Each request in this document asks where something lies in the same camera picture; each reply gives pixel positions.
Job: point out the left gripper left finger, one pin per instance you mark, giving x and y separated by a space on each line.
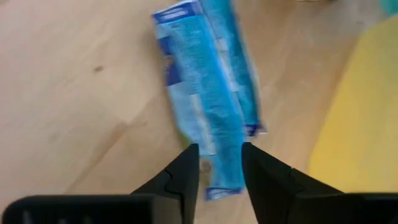
183 174

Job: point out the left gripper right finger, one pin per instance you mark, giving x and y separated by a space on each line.
267 183

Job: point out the blue granola bar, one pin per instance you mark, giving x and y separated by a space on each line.
205 93
247 93

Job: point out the yellow plastic bin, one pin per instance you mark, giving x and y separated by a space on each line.
367 124

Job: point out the green plastic bin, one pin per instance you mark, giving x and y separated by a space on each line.
390 6

